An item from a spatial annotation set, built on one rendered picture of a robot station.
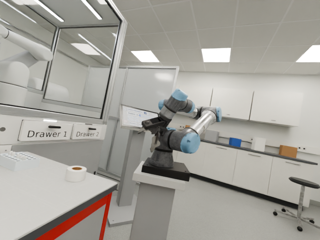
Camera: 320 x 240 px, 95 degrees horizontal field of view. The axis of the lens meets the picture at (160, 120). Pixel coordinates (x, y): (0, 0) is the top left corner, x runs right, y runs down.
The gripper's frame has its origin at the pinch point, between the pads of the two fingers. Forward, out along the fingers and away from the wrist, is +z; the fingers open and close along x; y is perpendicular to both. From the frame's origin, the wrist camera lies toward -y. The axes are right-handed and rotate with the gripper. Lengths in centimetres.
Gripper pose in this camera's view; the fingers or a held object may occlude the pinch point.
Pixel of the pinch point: (143, 143)
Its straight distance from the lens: 83.9
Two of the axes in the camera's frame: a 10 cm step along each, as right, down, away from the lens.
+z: -5.6, 7.8, 2.9
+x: -5.7, -6.1, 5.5
